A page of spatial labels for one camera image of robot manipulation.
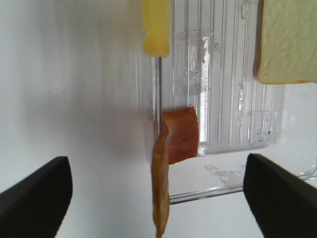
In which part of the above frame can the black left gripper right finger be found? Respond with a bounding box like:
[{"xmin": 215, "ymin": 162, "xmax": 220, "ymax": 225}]
[{"xmin": 243, "ymin": 154, "xmax": 317, "ymax": 238}]

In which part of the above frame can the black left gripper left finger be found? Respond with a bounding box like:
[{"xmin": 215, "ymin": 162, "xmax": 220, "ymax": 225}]
[{"xmin": 0, "ymin": 156, "xmax": 73, "ymax": 238}]

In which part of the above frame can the bacon strip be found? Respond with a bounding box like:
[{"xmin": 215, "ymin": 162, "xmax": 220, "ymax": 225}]
[{"xmin": 151, "ymin": 107, "xmax": 199, "ymax": 238}]

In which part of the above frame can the left bread slice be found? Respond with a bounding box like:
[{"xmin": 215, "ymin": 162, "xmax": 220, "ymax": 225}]
[{"xmin": 257, "ymin": 0, "xmax": 317, "ymax": 84}]

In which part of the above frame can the left clear plastic tray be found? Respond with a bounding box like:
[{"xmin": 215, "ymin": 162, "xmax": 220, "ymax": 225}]
[{"xmin": 136, "ymin": 0, "xmax": 317, "ymax": 204}]

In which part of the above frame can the yellow cheese slice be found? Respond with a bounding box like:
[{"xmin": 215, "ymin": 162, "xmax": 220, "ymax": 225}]
[{"xmin": 141, "ymin": 0, "xmax": 171, "ymax": 58}]

